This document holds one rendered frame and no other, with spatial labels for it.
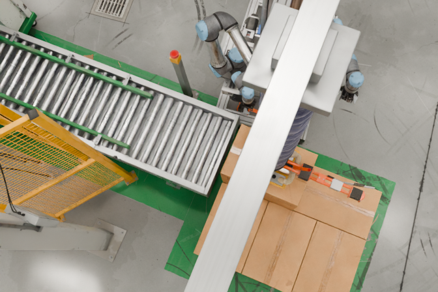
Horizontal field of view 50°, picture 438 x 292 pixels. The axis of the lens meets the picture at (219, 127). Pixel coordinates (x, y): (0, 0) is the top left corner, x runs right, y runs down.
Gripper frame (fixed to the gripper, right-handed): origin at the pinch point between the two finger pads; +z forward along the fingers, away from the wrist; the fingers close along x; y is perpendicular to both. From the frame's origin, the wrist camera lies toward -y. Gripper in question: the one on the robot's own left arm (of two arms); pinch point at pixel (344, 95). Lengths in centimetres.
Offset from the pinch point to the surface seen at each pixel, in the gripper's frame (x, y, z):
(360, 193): 29, 50, 31
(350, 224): 40, 64, 98
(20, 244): -150, 139, -20
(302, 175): -10, 49, 32
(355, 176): 46, 14, 152
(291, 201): -10, 64, 58
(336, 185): 13, 49, 32
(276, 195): -22, 63, 58
